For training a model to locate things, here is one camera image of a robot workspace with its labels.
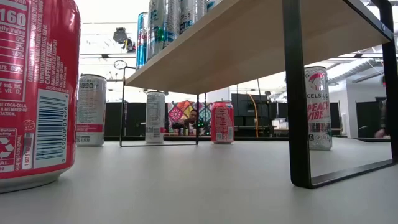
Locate red Coca-Cola can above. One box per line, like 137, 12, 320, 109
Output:
210, 101, 235, 145
0, 0, 81, 194

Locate Celsius Arctic Vibe can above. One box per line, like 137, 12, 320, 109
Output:
179, 0, 208, 38
206, 0, 224, 19
146, 0, 182, 62

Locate blue silver Red Bull can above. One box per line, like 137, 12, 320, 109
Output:
136, 11, 149, 71

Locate wooden shelf with black legs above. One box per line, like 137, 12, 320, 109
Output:
119, 0, 398, 190

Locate person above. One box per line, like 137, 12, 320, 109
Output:
181, 108, 200, 137
374, 98, 392, 140

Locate colourful patterned panel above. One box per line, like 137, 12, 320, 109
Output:
166, 100, 214, 137

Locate silver black-top Celsius can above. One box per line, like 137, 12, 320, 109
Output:
145, 90, 166, 145

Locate black partition panel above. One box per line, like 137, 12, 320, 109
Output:
105, 101, 147, 140

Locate white storage containers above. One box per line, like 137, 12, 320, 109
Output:
272, 117, 289, 130

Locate white Celsius can pink band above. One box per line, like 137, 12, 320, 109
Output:
76, 73, 108, 147

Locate Celsius Peach Vibe can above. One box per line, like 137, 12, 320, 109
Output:
303, 65, 333, 152

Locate black cabinet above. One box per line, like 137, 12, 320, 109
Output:
356, 101, 388, 140

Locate yellow cable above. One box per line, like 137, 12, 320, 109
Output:
248, 94, 259, 139

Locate black wire loop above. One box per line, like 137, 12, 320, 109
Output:
113, 59, 129, 71

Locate black overhead camera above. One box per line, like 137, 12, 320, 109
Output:
112, 27, 137, 54

